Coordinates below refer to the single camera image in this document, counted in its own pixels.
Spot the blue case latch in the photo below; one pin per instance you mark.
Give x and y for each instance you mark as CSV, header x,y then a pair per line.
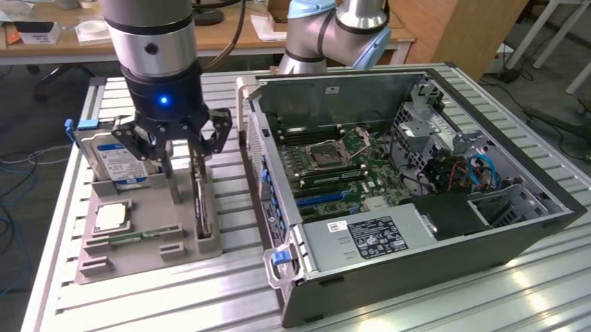
x,y
279,258

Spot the graphics card with metal bracket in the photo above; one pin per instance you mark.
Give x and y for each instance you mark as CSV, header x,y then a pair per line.
x,y
201,207

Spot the grey parts rack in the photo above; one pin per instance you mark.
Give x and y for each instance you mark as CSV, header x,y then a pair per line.
x,y
147,249

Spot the white table frame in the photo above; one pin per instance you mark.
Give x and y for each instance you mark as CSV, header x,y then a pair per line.
x,y
556,32

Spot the blue expansion slot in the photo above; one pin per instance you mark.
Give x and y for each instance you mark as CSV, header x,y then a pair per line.
x,y
323,198

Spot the metal socket cover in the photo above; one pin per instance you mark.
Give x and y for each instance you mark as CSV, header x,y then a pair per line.
x,y
358,129

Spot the wooden cabinet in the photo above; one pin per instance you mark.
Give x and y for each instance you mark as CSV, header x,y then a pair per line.
x,y
462,34

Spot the open cardboard box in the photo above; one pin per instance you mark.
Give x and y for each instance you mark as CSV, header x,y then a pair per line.
x,y
277,10

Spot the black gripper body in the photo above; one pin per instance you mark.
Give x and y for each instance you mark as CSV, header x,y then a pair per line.
x,y
162,90

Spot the green RAM stick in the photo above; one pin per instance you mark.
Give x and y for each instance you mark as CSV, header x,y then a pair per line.
x,y
134,237

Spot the stack of white papers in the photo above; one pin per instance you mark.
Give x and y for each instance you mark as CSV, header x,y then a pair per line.
x,y
267,31

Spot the office chair base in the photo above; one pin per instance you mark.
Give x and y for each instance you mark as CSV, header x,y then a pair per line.
x,y
55,74

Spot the black and white box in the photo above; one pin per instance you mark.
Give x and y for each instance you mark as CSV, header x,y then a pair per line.
x,y
39,36

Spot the white box with round recess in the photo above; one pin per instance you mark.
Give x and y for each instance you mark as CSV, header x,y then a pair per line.
x,y
90,34

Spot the black RAM stick with label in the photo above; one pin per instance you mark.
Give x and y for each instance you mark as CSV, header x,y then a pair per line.
x,y
333,176

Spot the green motherboard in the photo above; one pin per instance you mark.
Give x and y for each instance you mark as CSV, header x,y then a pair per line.
x,y
384,180

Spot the CPU socket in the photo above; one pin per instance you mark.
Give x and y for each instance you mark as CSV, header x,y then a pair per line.
x,y
326,155

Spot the small orange box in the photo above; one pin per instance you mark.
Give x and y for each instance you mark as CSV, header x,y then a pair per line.
x,y
13,38

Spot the black open PC case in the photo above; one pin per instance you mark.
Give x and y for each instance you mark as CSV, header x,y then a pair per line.
x,y
416,276

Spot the black floor stand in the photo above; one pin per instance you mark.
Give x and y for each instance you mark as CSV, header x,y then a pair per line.
x,y
564,121

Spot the grey power supply unit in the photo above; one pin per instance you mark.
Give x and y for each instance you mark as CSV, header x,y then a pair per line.
x,y
323,249

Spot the black round lamp base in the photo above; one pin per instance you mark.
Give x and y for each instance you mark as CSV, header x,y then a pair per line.
x,y
210,19

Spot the hard disk with blue caddy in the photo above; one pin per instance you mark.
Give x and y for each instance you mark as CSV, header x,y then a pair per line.
x,y
99,166

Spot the silver metal drive cage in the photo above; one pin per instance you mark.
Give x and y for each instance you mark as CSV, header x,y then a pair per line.
x,y
416,131

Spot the silver CPU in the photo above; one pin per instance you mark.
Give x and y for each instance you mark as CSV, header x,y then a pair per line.
x,y
113,218

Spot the wooden desk white frame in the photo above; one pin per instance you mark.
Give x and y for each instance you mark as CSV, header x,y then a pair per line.
x,y
67,48

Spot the silver chipset heatsink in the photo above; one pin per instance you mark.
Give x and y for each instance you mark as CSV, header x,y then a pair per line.
x,y
380,204

